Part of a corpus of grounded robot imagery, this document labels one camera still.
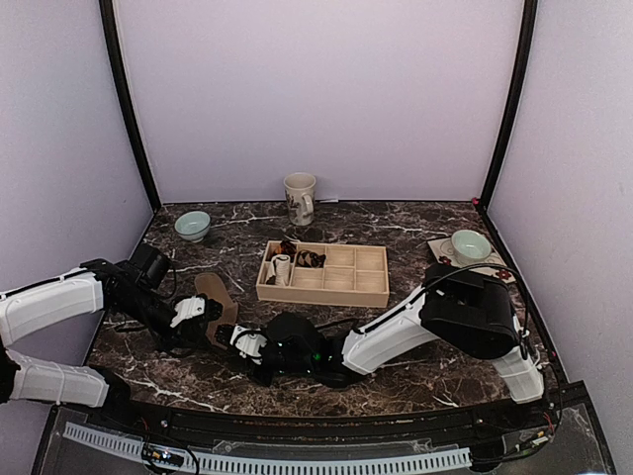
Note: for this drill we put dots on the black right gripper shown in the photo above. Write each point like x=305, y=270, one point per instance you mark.
x=264, y=379

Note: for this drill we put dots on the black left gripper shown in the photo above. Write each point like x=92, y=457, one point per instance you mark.
x=187, y=333

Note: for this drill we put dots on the beige ribbed sock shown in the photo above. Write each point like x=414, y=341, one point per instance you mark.
x=223, y=308

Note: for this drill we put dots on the wooden compartment tray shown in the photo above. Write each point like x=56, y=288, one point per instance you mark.
x=353, y=276

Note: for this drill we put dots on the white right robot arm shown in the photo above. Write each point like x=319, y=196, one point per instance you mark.
x=470, y=311

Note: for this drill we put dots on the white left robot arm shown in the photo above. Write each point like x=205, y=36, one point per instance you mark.
x=38, y=306

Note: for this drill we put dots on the rolled white ribbed sock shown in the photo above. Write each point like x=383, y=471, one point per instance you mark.
x=279, y=270

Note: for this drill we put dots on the teal striped ceramic bowl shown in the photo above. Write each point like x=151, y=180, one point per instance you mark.
x=193, y=226

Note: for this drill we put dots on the rolled red argyle sock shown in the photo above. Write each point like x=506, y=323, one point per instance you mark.
x=286, y=247

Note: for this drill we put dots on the coral pattern ceramic mug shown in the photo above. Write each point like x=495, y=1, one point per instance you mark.
x=300, y=197

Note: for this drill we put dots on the green circuit board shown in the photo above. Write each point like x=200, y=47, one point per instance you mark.
x=158, y=456

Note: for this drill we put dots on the floral square plate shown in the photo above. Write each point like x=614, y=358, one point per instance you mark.
x=444, y=253

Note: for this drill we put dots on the pale green bowl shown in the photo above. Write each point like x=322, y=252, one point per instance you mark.
x=470, y=247

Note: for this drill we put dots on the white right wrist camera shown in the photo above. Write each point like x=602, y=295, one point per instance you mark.
x=248, y=343

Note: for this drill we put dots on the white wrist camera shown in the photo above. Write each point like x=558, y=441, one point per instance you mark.
x=248, y=343
x=187, y=309

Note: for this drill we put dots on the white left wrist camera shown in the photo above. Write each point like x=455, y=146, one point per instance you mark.
x=187, y=309

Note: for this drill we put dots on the black front table rail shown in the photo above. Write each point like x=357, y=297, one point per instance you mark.
x=297, y=410

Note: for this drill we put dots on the white slotted cable duct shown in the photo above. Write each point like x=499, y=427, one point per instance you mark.
x=232, y=457

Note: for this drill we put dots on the black left corner post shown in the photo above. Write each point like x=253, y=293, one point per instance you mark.
x=127, y=108

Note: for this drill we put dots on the black corner post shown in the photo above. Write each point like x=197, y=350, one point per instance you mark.
x=521, y=60
x=127, y=108

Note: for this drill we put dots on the black right corner post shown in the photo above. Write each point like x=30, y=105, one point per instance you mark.
x=521, y=60

